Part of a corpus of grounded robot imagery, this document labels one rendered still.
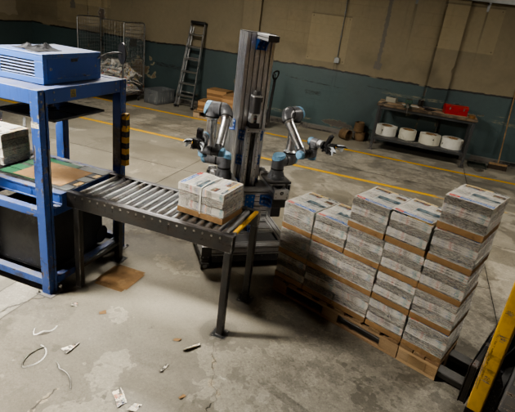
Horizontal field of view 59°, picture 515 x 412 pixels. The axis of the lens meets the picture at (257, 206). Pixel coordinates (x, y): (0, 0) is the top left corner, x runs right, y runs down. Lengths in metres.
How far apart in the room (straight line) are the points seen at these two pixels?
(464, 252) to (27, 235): 3.11
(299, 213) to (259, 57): 1.36
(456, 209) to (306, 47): 7.56
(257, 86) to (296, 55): 6.24
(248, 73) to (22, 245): 2.28
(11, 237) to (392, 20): 7.96
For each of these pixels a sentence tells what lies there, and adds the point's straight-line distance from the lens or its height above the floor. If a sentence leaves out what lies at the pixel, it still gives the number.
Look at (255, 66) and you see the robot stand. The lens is 4.01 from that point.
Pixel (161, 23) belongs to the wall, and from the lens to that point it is 11.53.
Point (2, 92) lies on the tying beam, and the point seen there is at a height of 1.49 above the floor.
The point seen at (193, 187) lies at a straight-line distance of 3.18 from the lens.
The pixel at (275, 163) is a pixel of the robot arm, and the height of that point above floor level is 0.97.
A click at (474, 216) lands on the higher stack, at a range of 3.03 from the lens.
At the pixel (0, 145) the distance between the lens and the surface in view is 4.19.
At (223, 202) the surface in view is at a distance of 3.08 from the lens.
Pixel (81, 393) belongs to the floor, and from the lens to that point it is 3.08.
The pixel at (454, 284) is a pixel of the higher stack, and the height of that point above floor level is 0.74.
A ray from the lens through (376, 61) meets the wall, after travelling 9.94.
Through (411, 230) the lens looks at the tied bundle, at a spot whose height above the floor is 0.98.
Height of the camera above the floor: 2.16
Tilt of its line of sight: 23 degrees down
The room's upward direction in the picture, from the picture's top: 7 degrees clockwise
